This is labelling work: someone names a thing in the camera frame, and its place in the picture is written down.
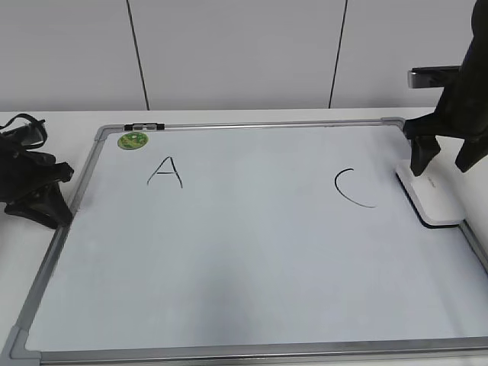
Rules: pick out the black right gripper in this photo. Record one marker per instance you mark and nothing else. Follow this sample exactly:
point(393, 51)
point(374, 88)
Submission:
point(461, 111)

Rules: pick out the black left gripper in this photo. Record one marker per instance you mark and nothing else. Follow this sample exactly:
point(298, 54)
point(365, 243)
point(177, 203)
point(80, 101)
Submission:
point(30, 177)

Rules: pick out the white board eraser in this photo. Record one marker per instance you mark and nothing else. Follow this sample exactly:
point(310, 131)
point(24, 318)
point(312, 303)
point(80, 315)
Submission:
point(431, 195)

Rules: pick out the round green magnet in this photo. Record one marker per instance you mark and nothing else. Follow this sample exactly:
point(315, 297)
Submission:
point(132, 141)

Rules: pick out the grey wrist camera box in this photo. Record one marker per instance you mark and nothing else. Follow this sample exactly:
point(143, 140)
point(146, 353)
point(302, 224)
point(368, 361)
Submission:
point(432, 76)

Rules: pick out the white board with grey frame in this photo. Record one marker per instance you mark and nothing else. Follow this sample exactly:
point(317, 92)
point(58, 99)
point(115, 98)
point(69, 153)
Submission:
point(255, 242)

